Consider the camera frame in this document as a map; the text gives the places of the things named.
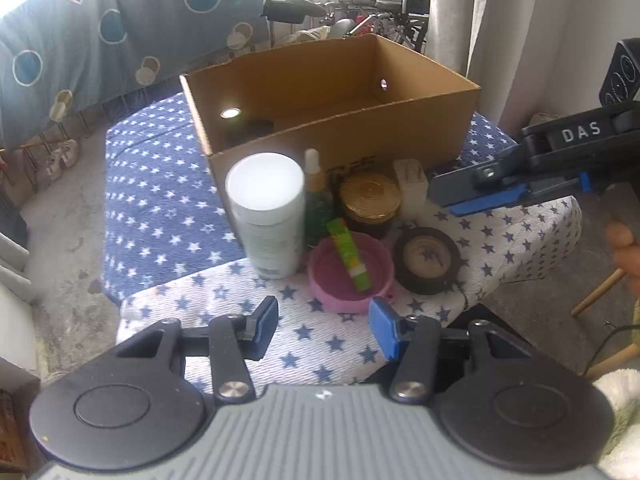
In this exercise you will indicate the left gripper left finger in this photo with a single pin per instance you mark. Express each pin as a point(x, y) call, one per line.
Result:
point(148, 397)

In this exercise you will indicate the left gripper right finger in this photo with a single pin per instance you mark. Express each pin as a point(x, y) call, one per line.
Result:
point(493, 395)

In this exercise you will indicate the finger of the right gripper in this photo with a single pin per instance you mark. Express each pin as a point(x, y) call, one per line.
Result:
point(464, 200)
point(490, 176)

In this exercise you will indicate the black tape roll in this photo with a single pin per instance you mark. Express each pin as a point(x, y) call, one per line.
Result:
point(426, 260)

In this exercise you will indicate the gold lid dark jar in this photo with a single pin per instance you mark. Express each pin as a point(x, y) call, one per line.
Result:
point(369, 202)

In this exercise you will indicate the green black tube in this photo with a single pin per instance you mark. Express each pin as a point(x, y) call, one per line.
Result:
point(349, 254)

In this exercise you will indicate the green dropper bottle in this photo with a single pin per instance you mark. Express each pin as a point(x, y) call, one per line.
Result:
point(319, 210)

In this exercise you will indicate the pink silicone bowl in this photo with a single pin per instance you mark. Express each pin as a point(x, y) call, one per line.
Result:
point(330, 283)

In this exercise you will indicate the white supplement bottle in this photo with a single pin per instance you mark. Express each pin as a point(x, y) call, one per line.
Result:
point(266, 195)

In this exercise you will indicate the black oval case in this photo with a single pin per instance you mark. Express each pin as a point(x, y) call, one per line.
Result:
point(241, 131)

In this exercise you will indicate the person's right hand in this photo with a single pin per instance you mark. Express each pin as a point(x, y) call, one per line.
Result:
point(626, 253)

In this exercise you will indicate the grey curtain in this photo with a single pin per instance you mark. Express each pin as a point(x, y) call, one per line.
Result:
point(530, 56)

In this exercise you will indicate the brown cardboard box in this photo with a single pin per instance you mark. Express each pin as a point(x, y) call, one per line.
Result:
point(355, 100)

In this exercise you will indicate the black wheelchair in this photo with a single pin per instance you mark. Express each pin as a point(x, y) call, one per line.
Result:
point(403, 21)

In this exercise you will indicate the black scooter seat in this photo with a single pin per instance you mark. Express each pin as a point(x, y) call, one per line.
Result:
point(291, 11)

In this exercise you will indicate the white shoes pair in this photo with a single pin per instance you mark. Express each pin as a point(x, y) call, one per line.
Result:
point(64, 157)

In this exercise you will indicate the blue hanging bedsheet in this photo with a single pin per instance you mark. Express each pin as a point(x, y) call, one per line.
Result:
point(59, 57)

